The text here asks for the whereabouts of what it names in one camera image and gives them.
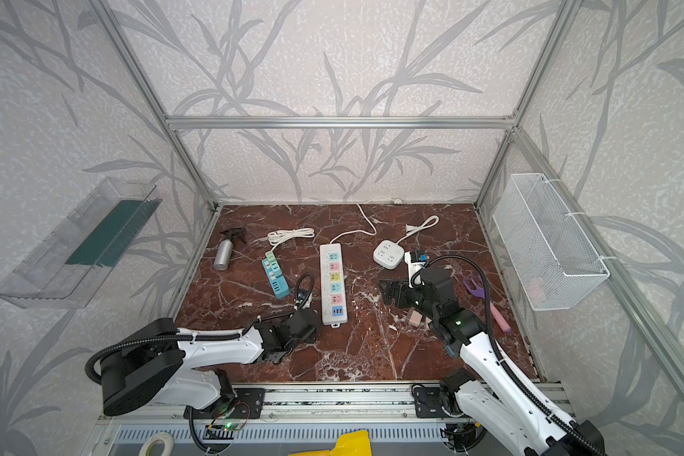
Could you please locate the beige plug adapter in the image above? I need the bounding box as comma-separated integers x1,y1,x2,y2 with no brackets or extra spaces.
408,309,425,328

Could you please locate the teal power strip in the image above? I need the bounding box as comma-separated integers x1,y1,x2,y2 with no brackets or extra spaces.
262,258,291,299

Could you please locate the long white power strip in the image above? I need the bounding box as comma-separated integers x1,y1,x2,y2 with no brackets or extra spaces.
320,243,348,328

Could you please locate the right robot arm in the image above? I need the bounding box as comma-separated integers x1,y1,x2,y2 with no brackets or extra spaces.
379,267,605,455

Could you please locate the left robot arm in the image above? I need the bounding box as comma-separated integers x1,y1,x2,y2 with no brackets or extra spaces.
85,308,322,418

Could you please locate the purple pink toy fork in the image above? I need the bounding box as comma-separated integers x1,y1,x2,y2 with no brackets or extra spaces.
462,275,512,334

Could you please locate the square white power socket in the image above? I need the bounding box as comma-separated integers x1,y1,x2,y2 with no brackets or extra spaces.
373,239,406,270

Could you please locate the silver spray bottle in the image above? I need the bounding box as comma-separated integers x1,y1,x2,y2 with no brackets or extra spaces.
213,227,246,271

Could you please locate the yellow plastic object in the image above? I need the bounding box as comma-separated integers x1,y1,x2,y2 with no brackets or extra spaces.
290,431,372,456

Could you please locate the white tape roll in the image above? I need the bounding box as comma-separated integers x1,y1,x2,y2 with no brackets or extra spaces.
138,432,175,456

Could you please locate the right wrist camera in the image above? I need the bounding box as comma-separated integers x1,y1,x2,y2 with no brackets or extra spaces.
404,250,429,288

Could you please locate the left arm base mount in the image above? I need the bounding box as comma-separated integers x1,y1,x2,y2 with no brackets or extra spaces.
197,388,266,420

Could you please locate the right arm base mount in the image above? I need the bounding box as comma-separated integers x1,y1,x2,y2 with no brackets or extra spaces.
410,383,463,419

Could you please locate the white wire basket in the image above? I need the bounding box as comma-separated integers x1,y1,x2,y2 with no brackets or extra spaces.
493,173,610,312

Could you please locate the clear plastic wall tray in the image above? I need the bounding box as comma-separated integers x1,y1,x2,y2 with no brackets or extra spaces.
0,178,161,310

